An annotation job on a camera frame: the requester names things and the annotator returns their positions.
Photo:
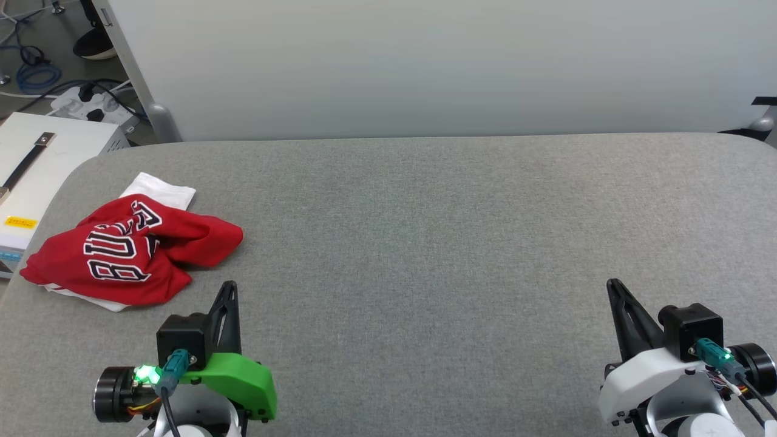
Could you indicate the dark trouser leg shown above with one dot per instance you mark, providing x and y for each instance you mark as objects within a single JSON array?
[{"x": 90, "y": 12}]

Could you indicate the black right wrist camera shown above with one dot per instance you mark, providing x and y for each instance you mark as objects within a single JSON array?
[{"x": 692, "y": 328}]

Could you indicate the red and white jersey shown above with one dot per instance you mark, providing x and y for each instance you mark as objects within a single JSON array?
[{"x": 121, "y": 258}]

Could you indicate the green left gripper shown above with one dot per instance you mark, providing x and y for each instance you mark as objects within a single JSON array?
[{"x": 243, "y": 379}]

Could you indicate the black shoe white sole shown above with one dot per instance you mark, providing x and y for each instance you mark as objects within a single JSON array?
[{"x": 94, "y": 45}]

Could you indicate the white partition panel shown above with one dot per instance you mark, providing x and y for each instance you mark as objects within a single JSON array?
[{"x": 425, "y": 67}]

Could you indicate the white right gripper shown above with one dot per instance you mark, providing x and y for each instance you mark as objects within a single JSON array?
[{"x": 649, "y": 379}]

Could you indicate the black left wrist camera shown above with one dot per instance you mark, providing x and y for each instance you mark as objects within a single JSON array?
[{"x": 182, "y": 334}]

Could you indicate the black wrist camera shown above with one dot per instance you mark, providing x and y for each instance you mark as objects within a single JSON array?
[
  {"x": 692, "y": 328},
  {"x": 182, "y": 334}
]

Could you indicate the grey metal stand foot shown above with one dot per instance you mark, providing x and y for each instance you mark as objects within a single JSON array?
[{"x": 759, "y": 124}]

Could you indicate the white power strip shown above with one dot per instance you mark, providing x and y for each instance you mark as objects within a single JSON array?
[{"x": 70, "y": 108}]

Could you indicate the white metal equipment box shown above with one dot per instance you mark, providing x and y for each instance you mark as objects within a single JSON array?
[{"x": 61, "y": 161}]

